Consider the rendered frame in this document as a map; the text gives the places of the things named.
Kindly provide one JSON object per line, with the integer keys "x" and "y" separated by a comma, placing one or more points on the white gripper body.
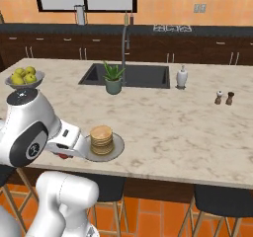
{"x": 76, "y": 147}

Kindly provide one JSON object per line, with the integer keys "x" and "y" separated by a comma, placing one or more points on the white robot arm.
{"x": 28, "y": 129}

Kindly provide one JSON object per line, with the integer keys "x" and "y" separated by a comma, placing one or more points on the red strawberry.
{"x": 63, "y": 155}

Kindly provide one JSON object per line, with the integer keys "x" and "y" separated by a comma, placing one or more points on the dark brown island counter base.
{"x": 158, "y": 188}

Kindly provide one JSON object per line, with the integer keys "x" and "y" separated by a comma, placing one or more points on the stack of pancakes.
{"x": 101, "y": 139}

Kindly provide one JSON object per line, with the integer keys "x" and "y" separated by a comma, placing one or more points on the grey round plate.
{"x": 118, "y": 145}

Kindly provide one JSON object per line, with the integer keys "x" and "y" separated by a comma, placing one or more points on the black-seated wooden stool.
{"x": 19, "y": 198}
{"x": 112, "y": 188}
{"x": 224, "y": 201}

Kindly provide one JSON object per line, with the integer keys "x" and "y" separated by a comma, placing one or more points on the green plant in grey pot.
{"x": 113, "y": 84}

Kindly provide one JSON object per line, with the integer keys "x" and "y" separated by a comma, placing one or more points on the grey fruit bowl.
{"x": 24, "y": 85}

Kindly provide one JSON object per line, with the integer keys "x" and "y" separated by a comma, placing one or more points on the green apple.
{"x": 17, "y": 80}
{"x": 19, "y": 72}
{"x": 30, "y": 78}
{"x": 30, "y": 70}

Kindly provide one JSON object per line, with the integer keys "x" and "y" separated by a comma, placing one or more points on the dark grey sink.
{"x": 145, "y": 76}

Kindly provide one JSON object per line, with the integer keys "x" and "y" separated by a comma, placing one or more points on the grey tall tap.
{"x": 124, "y": 50}

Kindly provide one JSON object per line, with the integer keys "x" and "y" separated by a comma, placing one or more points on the dark brown cupboard run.
{"x": 148, "y": 46}

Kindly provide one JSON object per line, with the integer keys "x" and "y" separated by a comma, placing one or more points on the white soap dispenser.
{"x": 182, "y": 78}

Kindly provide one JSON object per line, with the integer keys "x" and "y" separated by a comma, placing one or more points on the grey paper towel holder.
{"x": 79, "y": 15}

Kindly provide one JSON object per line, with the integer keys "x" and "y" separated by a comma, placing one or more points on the tan bottle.
{"x": 126, "y": 18}

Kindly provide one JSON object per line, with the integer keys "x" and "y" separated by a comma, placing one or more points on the dark brown bottle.
{"x": 131, "y": 19}

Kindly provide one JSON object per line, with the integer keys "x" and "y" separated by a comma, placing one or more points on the white-topped brown salt shaker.
{"x": 218, "y": 97}

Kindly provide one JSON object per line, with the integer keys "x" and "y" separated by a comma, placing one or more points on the hob with white grates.
{"x": 172, "y": 28}

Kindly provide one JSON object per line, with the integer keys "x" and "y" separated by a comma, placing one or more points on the grey wall outlet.
{"x": 199, "y": 8}

